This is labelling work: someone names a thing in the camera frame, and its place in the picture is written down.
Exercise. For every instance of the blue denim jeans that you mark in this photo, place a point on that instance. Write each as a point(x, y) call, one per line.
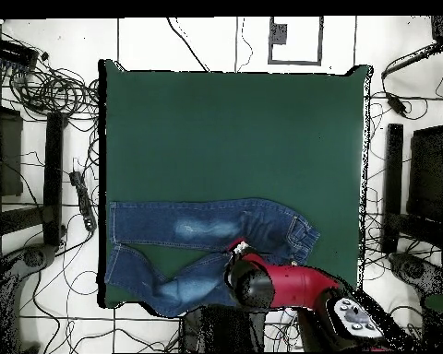
point(206, 225)

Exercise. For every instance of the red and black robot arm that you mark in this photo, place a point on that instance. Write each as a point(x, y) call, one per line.
point(299, 284)

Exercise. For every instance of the dark green table cloth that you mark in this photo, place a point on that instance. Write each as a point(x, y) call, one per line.
point(243, 129)

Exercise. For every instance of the black power strip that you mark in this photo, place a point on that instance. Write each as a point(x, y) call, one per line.
point(83, 199)

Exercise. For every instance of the narrow black panel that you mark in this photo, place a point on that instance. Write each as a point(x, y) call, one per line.
point(393, 184)
point(53, 177)

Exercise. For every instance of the black stand base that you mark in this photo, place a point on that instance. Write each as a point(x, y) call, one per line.
point(417, 271)
point(35, 257)

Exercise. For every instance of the wide black panel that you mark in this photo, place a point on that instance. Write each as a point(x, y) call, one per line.
point(9, 155)
point(428, 173)

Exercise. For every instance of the black power adapter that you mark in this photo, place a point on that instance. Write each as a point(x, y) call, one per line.
point(397, 104)

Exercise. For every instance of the black bar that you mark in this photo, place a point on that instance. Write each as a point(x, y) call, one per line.
point(409, 61)

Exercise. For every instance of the black electronics box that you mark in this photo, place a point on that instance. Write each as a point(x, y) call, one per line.
point(13, 51)

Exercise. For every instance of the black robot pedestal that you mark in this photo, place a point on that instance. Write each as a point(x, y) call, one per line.
point(221, 328)

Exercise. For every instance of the grey square frame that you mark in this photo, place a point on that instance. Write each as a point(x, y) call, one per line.
point(271, 55)

